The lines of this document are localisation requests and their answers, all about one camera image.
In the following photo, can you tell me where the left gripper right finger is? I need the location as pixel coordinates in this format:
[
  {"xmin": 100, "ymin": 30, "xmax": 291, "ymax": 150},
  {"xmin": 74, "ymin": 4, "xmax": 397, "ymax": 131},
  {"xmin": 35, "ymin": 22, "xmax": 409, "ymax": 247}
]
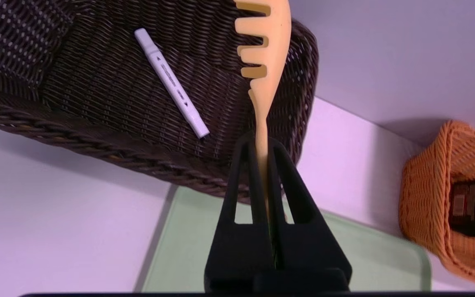
[{"xmin": 267, "ymin": 138, "xmax": 353, "ymax": 289}]

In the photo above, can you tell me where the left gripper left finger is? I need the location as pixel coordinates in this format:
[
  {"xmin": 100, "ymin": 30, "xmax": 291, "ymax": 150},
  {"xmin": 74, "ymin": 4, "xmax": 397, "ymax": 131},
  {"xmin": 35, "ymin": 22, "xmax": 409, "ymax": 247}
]
[{"xmin": 204, "ymin": 131, "xmax": 275, "ymax": 291}]

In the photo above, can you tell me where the black chewing gum box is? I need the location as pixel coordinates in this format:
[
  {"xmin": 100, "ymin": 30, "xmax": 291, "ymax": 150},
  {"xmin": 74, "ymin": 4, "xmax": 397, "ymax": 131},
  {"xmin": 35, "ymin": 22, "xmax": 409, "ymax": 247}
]
[{"xmin": 449, "ymin": 179, "xmax": 475, "ymax": 240}]

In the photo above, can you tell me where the white marker pen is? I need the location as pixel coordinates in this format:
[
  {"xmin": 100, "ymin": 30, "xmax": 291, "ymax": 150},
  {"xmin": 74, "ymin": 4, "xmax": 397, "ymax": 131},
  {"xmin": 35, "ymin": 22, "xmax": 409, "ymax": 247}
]
[{"xmin": 134, "ymin": 28, "xmax": 210, "ymax": 139}]

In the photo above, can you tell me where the yellow green pasta spoon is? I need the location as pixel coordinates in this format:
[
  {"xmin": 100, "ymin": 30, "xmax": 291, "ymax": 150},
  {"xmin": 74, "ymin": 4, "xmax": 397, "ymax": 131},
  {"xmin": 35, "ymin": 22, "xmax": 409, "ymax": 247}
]
[{"xmin": 233, "ymin": 0, "xmax": 292, "ymax": 269}]

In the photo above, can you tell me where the orange wicker basket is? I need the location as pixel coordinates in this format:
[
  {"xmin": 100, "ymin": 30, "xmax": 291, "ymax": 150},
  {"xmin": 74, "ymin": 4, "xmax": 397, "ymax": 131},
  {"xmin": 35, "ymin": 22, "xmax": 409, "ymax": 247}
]
[{"xmin": 398, "ymin": 120, "xmax": 475, "ymax": 289}]

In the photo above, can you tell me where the dark brown wicker basket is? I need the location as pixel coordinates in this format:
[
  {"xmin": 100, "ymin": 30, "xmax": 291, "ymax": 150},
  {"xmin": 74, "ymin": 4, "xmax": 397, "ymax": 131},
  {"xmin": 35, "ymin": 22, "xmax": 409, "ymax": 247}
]
[{"xmin": 0, "ymin": 0, "xmax": 320, "ymax": 205}]

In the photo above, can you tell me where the light green plastic tray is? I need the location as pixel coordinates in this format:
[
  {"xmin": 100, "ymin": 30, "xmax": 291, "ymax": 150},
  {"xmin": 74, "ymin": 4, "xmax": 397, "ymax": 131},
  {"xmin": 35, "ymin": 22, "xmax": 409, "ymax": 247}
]
[{"xmin": 141, "ymin": 186, "xmax": 433, "ymax": 292}]

